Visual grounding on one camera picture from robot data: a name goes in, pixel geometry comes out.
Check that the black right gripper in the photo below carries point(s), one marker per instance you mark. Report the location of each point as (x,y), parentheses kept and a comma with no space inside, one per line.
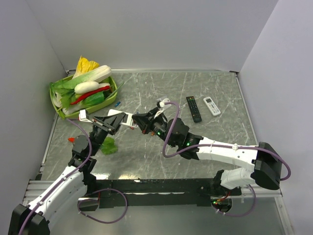
(145,121)

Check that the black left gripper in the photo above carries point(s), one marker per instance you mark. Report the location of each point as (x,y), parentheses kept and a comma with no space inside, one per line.
(114,120)

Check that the red white remote control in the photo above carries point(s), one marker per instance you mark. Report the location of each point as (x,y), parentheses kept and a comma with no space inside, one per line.
(127,119)

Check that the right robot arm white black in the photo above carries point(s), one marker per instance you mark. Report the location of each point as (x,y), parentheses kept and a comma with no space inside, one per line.
(254,164)

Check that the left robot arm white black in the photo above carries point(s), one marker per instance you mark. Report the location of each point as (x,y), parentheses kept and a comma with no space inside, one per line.
(40,215)

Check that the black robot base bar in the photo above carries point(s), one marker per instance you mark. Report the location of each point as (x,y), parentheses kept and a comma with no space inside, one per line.
(155,192)

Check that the black TV remote control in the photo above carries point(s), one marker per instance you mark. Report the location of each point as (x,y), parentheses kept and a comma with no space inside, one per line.
(194,111)

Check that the white air conditioner remote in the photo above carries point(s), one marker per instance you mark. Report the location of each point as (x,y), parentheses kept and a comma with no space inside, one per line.
(212,106)

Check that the green plastic basket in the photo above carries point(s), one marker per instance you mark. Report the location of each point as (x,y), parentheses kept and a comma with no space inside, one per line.
(92,103)

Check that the red chili pepper toy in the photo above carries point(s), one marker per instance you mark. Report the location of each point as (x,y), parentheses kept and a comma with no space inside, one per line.
(86,95)

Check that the white radish toy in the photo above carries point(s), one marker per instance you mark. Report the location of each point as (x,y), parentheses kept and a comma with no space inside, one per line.
(86,87)

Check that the napa cabbage toy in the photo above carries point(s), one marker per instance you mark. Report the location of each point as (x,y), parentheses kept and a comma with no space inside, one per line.
(90,71)

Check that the green leafy vegetable toy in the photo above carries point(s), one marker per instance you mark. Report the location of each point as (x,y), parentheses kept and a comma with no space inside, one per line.
(64,91)

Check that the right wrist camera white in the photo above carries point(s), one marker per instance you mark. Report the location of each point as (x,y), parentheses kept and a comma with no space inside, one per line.
(162,106)

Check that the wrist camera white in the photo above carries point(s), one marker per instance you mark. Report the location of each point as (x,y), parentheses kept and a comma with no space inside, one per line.
(162,106)
(84,116)

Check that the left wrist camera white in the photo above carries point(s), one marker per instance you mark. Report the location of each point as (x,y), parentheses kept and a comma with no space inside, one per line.
(84,116)

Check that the aluminium frame rail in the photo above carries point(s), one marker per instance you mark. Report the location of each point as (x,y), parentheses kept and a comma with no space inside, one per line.
(85,204)

